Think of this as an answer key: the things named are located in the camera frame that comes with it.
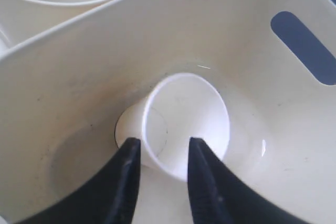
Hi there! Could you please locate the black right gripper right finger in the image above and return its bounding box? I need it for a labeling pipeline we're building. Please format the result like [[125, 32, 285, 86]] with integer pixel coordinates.
[[188, 137, 304, 223]]

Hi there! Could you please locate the cream bin middle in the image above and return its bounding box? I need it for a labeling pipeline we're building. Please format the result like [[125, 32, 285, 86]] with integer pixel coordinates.
[[1, 0, 335, 223]]

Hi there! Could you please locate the white paper cup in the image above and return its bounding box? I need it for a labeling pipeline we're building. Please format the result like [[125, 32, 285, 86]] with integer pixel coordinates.
[[115, 73, 230, 181]]

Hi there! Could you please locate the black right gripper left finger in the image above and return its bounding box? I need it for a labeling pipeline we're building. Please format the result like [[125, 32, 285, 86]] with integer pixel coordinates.
[[22, 137, 141, 223]]

